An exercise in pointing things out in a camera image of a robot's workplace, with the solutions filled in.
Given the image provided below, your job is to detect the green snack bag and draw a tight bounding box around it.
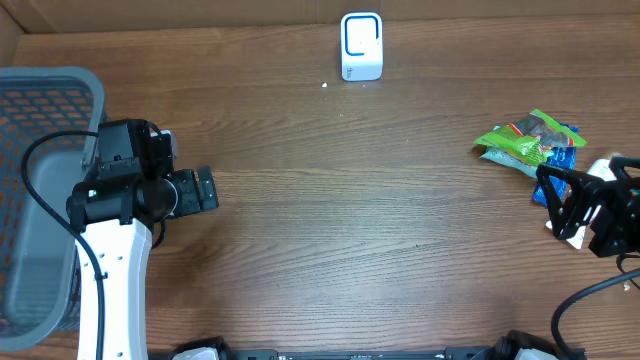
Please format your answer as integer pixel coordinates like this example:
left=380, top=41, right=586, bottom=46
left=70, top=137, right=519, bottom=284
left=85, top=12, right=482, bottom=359
left=474, top=109, right=587, bottom=166

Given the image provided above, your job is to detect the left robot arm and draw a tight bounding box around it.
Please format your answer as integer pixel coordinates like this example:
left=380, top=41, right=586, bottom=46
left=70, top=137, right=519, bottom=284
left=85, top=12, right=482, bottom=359
left=67, top=119, right=219, bottom=359

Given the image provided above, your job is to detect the grey plastic shopping basket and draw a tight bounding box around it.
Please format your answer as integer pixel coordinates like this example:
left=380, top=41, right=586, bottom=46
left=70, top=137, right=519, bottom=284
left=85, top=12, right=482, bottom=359
left=1, top=67, right=107, bottom=352

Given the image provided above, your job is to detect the mint green wipes packet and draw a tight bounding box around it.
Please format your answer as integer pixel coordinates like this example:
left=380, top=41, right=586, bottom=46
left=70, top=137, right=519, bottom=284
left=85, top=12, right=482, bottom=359
left=481, top=145, right=536, bottom=178

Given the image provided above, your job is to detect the white tube with gold cap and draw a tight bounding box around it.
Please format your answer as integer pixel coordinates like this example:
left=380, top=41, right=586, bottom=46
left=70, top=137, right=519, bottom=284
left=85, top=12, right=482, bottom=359
left=549, top=157, right=621, bottom=250

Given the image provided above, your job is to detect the white barcode scanner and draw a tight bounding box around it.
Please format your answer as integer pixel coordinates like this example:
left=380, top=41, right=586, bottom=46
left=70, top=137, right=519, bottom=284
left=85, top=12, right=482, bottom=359
left=340, top=12, right=384, bottom=82

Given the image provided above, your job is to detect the blue snack packet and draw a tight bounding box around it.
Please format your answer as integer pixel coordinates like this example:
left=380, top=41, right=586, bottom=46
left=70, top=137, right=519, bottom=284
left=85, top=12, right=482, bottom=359
left=532, top=147, right=577, bottom=207

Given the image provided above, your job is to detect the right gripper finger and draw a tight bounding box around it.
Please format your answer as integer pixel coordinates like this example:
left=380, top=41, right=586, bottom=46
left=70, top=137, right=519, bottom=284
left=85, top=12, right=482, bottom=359
left=536, top=164, right=604, bottom=240
left=609, top=155, right=640, bottom=188

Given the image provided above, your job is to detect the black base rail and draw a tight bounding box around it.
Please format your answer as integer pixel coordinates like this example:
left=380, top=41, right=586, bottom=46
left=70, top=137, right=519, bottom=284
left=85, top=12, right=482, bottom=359
left=149, top=336, right=586, bottom=360

